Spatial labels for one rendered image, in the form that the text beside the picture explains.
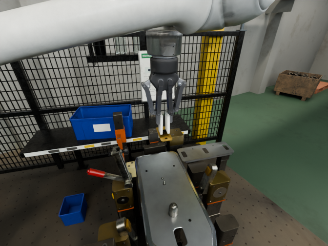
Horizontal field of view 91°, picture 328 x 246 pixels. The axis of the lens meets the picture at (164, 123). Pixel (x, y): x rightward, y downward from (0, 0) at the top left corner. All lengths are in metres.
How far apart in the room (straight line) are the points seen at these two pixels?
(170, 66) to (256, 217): 0.91
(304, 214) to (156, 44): 2.12
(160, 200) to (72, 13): 0.60
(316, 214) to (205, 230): 1.80
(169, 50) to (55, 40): 0.24
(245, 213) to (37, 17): 1.09
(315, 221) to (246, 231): 1.31
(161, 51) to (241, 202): 0.94
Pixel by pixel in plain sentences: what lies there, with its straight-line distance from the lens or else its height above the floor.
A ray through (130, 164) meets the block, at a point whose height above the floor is 1.06.
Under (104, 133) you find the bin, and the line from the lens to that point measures 0.95.
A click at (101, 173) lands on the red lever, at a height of 1.13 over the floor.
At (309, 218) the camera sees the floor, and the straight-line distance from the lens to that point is 2.26.
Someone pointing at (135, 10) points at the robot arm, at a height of 1.57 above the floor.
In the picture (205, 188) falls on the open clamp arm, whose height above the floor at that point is 1.02.
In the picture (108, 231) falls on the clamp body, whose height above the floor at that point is 1.07.
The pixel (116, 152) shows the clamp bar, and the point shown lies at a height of 1.21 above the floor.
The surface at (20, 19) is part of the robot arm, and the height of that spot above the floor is 1.56.
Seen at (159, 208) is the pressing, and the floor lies 1.00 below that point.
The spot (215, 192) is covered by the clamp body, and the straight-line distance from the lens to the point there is 0.73.
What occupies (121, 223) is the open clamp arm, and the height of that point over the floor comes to 1.11.
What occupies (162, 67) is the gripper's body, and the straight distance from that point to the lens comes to 0.43.
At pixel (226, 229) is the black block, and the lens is 0.66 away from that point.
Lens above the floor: 1.55
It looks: 30 degrees down
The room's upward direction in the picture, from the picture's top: straight up
